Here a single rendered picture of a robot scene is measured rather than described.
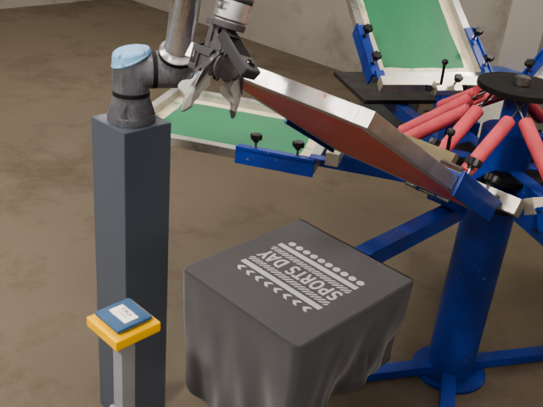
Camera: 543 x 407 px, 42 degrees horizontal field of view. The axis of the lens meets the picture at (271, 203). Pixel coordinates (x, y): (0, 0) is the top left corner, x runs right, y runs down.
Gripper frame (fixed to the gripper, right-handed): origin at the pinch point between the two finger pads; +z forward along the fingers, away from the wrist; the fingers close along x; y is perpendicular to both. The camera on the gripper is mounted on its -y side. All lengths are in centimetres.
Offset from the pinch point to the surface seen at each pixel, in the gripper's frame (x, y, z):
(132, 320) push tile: -2, 9, 54
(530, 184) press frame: -144, -18, 5
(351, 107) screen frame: -14.9, -23.5, -10.9
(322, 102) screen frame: -14.6, -16.2, -9.7
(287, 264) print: -51, 5, 41
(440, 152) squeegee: -74, -16, -2
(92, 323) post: 4, 16, 58
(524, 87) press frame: -144, -3, -26
